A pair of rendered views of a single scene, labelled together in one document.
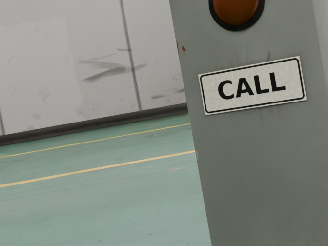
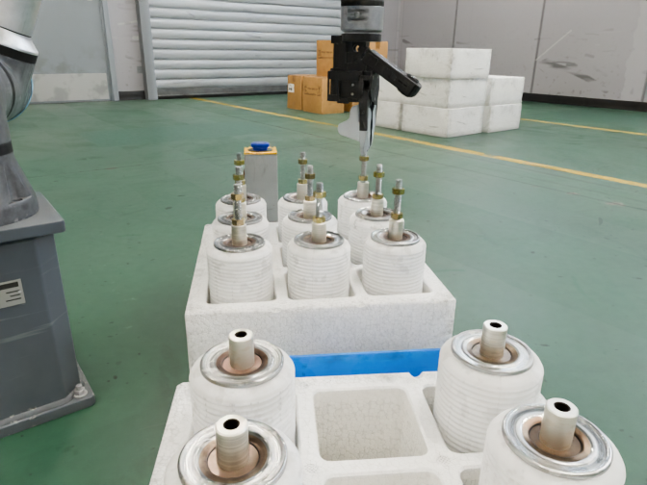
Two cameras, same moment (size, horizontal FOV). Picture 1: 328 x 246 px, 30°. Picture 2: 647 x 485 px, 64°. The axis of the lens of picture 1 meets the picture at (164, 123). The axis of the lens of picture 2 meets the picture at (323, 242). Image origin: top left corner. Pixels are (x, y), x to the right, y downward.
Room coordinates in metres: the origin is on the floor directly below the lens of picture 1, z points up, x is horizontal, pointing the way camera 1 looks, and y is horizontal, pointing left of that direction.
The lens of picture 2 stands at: (-0.22, -1.05, 0.52)
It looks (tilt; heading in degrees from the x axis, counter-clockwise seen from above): 21 degrees down; 55
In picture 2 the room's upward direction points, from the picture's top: 1 degrees clockwise
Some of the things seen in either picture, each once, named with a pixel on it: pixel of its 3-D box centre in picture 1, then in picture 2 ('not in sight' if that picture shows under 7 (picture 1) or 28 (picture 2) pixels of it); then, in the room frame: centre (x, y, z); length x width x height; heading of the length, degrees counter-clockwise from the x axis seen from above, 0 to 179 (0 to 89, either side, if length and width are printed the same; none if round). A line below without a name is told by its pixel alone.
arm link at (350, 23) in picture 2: not in sight; (361, 21); (0.40, -0.29, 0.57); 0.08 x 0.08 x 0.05
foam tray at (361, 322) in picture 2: not in sight; (309, 300); (0.25, -0.35, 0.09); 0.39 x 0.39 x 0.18; 63
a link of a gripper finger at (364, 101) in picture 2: not in sight; (365, 106); (0.39, -0.32, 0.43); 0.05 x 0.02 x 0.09; 37
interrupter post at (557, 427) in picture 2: not in sight; (557, 424); (0.10, -0.90, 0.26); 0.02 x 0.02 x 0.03
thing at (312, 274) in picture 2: not in sight; (318, 294); (0.20, -0.46, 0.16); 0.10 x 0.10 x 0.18
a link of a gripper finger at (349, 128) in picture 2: not in sight; (353, 130); (0.38, -0.30, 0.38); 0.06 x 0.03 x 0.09; 127
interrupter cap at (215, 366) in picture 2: not in sight; (242, 362); (-0.04, -0.68, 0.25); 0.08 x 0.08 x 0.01
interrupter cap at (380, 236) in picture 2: not in sight; (395, 237); (0.30, -0.51, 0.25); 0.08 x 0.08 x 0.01
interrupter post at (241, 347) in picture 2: not in sight; (242, 349); (-0.04, -0.68, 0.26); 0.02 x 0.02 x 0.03
